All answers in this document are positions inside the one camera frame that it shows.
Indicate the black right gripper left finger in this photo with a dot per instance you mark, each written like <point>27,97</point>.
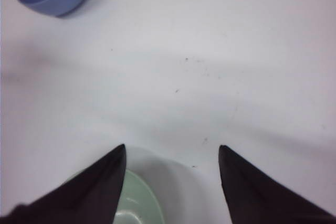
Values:
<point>90,197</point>

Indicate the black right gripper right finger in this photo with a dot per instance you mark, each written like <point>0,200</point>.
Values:
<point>254,197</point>

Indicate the green bowl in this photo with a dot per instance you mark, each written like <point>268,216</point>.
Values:
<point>138,203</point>

